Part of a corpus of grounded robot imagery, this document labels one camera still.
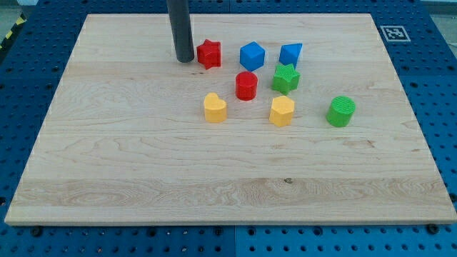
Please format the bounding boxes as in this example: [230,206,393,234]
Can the light wooden board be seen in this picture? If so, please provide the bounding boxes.
[5,14,456,226]

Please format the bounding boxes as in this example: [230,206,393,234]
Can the red star block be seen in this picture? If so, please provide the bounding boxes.
[196,39,221,69]

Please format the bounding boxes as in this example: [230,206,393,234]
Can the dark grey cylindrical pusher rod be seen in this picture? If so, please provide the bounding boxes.
[166,0,194,63]

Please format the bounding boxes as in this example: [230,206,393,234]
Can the yellow heart block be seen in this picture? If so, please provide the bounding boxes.
[204,92,227,123]

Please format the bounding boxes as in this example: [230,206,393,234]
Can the green star block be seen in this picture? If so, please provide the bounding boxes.
[271,64,301,95]

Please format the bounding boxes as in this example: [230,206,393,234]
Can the blue cube block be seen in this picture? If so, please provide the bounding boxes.
[240,41,266,71]

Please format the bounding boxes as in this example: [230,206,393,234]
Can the yellow black hazard tape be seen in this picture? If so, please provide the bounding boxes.
[1,14,27,51]

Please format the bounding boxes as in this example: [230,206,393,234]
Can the yellow hexagon block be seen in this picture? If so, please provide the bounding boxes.
[269,96,295,127]

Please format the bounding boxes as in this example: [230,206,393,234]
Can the green cylinder block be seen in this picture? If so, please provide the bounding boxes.
[326,96,356,127]

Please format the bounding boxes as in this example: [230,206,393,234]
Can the white fiducial marker tag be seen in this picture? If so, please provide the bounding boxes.
[380,25,411,42]

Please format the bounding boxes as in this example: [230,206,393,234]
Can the red cylinder block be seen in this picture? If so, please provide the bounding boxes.
[235,71,258,101]

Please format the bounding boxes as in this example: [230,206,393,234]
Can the blue triangle block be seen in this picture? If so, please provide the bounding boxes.
[279,43,303,68]

